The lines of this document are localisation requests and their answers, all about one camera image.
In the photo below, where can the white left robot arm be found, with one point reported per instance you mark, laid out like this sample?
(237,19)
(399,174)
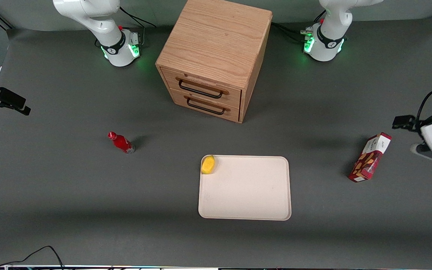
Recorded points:
(330,26)

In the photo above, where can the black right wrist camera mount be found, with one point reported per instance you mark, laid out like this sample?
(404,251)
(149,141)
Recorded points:
(9,99)

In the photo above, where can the red cookie box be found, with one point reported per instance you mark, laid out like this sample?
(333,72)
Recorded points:
(369,159)

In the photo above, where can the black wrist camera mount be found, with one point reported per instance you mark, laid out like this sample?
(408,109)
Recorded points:
(403,122)
(9,99)

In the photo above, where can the yellow lemon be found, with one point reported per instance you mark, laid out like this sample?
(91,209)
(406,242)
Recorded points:
(208,165)

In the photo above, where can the red plastic bottle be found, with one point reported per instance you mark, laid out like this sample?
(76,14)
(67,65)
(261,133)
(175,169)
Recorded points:
(122,143)

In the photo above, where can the oak wooden drawer cabinet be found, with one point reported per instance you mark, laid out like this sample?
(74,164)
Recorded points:
(216,37)

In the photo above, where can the beige plastic tray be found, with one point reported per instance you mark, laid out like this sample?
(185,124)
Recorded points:
(246,191)

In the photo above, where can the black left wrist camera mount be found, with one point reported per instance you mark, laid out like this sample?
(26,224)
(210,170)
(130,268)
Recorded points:
(403,122)

